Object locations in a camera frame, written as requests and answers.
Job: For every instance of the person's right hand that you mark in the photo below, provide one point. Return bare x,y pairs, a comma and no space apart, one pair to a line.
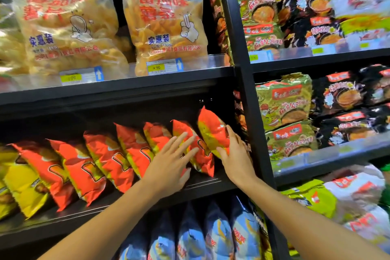
239,162

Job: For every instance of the person's left hand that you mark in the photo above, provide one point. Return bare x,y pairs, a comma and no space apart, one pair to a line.
167,171

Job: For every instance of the blue puffed snack bag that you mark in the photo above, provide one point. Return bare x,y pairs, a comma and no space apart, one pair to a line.
161,238
190,235
218,232
247,232
134,244

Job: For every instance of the noodle packets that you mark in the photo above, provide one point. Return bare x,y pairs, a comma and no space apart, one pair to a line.
311,199
283,104

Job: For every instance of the row of orange snack bags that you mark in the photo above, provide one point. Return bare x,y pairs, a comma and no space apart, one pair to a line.
91,168

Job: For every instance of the black metal shelf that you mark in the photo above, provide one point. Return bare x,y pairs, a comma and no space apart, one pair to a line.
122,89

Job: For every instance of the row of yellow chip bags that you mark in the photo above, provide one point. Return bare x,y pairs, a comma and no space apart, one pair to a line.
24,186

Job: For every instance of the large clear chip bags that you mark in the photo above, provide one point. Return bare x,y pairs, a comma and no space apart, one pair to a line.
164,25

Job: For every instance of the person's right forearm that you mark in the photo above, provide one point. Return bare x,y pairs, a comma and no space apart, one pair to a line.
317,220

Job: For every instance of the person's left forearm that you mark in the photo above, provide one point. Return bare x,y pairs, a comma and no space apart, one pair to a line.
109,226

